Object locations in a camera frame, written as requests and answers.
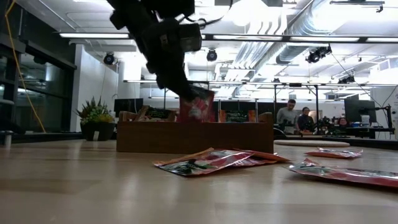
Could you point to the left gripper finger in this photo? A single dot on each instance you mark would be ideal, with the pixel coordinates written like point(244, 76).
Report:
point(174, 77)

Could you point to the red tea packet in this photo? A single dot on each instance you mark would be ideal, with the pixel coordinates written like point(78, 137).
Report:
point(199, 109)

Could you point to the wooden compartment tea box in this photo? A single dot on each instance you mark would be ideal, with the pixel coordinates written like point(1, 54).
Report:
point(192, 137)

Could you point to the black monitor on arm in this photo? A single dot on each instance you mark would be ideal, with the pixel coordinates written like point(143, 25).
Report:
point(357, 110)

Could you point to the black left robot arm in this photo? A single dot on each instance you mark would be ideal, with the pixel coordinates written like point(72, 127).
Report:
point(133, 12)

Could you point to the black monitor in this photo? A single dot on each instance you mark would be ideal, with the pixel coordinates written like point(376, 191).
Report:
point(129, 107)

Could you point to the black overhead light bar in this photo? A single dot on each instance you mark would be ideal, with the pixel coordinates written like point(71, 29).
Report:
point(248, 37)

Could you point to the red green snack packet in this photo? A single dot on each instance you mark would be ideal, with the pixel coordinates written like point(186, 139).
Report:
point(202, 163)

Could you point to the potted succulent plant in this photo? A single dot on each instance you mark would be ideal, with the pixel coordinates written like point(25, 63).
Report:
point(94, 121)

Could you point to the black partition screen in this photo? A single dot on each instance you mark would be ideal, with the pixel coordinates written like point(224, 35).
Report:
point(265, 105)

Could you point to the person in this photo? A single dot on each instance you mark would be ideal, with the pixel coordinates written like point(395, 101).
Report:
point(287, 116)
point(305, 119)
point(342, 122)

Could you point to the black ceiling spotlight cluster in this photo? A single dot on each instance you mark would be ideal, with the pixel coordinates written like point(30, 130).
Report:
point(317, 55)

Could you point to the white woven round placemat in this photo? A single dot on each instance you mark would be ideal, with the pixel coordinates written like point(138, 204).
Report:
point(311, 143)

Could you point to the white bucket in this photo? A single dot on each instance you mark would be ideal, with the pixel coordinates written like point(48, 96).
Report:
point(365, 120)

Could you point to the black background desk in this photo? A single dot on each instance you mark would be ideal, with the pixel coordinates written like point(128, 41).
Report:
point(367, 130)

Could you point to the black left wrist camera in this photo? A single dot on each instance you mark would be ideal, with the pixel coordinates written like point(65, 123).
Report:
point(190, 37)

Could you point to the black ceiling camera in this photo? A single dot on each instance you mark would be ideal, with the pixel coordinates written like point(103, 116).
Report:
point(109, 58)
point(211, 55)

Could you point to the black aluminium rig frame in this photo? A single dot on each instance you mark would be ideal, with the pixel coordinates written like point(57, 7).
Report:
point(46, 137)

